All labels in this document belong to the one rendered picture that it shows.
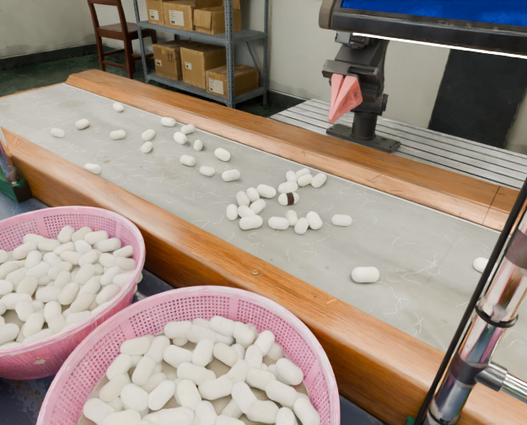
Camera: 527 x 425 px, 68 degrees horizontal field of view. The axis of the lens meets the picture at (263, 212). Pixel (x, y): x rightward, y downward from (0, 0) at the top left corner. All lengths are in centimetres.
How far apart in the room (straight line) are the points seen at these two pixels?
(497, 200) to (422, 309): 29
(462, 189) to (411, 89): 206
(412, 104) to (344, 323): 242
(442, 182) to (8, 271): 70
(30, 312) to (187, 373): 22
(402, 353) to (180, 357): 23
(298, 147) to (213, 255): 37
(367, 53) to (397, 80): 207
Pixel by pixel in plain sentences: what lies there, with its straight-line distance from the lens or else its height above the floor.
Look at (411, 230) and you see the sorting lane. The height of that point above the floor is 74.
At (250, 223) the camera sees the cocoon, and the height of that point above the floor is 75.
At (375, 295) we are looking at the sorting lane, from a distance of 53.
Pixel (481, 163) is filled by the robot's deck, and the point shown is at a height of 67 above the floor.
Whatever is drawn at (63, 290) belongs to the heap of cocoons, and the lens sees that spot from 56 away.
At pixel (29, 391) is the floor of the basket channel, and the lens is 57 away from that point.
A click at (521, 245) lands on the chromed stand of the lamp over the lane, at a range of 28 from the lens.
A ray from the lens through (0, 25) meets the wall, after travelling 503.
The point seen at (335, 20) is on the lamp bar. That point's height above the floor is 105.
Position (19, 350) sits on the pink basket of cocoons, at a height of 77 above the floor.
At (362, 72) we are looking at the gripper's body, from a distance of 73.
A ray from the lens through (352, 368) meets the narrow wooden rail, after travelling 46.
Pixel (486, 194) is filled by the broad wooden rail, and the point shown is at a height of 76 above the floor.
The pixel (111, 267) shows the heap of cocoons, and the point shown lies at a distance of 57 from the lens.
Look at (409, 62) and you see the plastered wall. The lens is 276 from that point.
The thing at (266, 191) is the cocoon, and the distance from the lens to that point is 67.
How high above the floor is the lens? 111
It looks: 35 degrees down
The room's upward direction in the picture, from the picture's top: 1 degrees clockwise
